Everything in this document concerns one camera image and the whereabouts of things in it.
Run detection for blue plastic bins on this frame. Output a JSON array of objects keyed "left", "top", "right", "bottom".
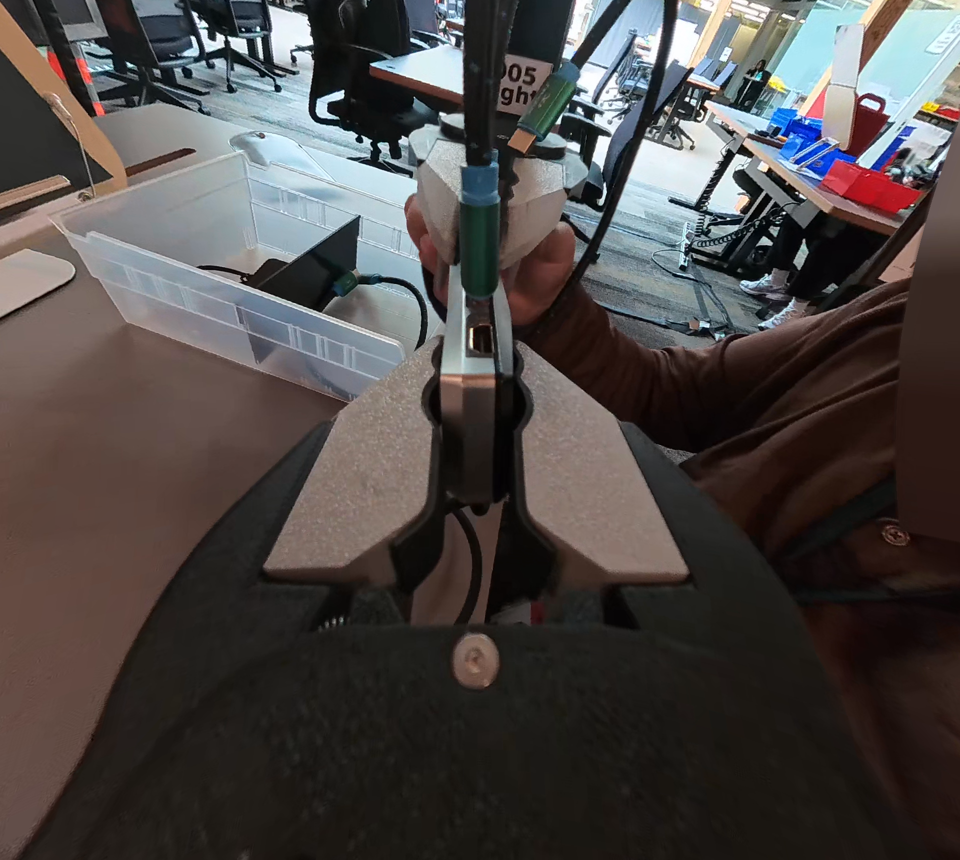
[{"left": 771, "top": 106, "right": 858, "bottom": 165}]

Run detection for grey hdmi adapter hub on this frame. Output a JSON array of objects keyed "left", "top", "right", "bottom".
[{"left": 437, "top": 260, "right": 519, "bottom": 625}]

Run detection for red plastic bins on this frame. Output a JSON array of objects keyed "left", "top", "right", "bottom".
[{"left": 819, "top": 157, "right": 925, "bottom": 214}]

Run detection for wooden desk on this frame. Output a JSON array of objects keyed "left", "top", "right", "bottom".
[
  {"left": 705, "top": 98, "right": 931, "bottom": 235},
  {"left": 369, "top": 42, "right": 481, "bottom": 111}
]

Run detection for black bin divider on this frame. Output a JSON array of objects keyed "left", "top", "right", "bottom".
[{"left": 236, "top": 215, "right": 363, "bottom": 366}]

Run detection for dark red bag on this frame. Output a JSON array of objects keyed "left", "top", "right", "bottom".
[{"left": 846, "top": 92, "right": 891, "bottom": 160}]

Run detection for white monitor stand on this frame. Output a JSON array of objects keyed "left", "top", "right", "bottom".
[{"left": 0, "top": 174, "right": 78, "bottom": 320}]

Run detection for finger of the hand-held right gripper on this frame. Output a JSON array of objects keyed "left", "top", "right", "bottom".
[
  {"left": 414, "top": 146, "right": 468, "bottom": 267},
  {"left": 497, "top": 157, "right": 567, "bottom": 270}
]

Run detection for person's right forearm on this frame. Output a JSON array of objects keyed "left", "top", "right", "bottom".
[{"left": 513, "top": 278, "right": 912, "bottom": 460}]

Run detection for clear plastic bin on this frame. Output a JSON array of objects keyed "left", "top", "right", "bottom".
[{"left": 51, "top": 151, "right": 429, "bottom": 402}]

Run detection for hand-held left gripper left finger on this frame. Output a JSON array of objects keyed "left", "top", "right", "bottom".
[{"left": 262, "top": 337, "right": 447, "bottom": 595}]

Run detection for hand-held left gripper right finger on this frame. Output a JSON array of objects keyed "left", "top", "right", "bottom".
[{"left": 512, "top": 341, "right": 690, "bottom": 595}]

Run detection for person's right hand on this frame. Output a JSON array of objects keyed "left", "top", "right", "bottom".
[{"left": 403, "top": 192, "right": 579, "bottom": 332}]

